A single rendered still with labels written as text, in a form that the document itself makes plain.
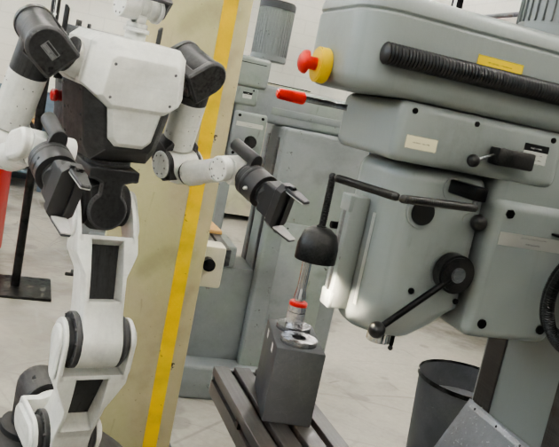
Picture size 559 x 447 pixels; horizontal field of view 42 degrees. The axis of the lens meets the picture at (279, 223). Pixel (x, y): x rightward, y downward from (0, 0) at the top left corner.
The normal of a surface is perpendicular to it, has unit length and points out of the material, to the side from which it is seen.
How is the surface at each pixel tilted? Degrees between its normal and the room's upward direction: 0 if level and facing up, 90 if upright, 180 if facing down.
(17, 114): 110
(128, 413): 90
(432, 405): 94
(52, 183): 84
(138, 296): 90
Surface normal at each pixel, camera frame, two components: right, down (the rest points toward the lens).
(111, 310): 0.54, 0.05
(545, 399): -0.93, -0.14
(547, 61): 0.31, 0.22
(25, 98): 0.44, 0.56
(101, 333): 0.55, -0.18
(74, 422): 0.43, -0.71
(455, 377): 0.00, 0.10
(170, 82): 0.61, 0.32
